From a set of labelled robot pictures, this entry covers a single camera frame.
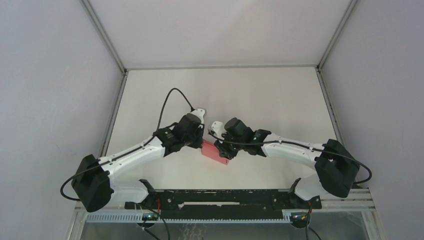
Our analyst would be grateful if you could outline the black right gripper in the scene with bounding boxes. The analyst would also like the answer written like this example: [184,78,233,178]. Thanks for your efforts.
[213,130,245,161]

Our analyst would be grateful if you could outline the pink cardboard box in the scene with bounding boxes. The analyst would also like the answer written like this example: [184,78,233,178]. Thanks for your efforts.
[201,139,230,165]

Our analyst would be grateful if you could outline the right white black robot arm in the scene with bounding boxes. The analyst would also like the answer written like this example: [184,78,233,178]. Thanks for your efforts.
[208,117,360,208]

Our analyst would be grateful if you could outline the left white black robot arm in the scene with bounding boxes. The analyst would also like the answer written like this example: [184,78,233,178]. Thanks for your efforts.
[71,108,206,213]

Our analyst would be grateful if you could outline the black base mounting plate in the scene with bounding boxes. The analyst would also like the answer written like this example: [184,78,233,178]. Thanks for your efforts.
[124,189,322,221]

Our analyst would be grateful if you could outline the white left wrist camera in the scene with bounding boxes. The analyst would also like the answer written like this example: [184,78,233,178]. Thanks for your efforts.
[190,108,207,124]

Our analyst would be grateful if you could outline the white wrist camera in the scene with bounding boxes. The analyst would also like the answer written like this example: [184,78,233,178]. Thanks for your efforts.
[208,121,226,138]
[190,108,207,124]

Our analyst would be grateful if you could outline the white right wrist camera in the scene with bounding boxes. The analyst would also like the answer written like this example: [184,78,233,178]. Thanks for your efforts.
[208,121,226,138]

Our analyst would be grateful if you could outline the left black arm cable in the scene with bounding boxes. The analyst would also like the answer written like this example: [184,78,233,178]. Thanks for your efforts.
[59,87,196,202]

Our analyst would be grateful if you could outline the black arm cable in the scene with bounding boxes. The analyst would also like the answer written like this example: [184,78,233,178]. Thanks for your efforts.
[208,129,373,185]
[59,87,196,202]

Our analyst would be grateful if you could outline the white slotted cable duct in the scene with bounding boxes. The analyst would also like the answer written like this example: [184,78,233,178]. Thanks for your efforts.
[86,212,292,224]

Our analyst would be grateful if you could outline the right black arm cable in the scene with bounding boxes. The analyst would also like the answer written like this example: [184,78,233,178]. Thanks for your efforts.
[208,129,373,185]

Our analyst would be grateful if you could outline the aluminium front frame rail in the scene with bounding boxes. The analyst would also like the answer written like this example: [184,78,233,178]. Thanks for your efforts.
[74,188,376,213]

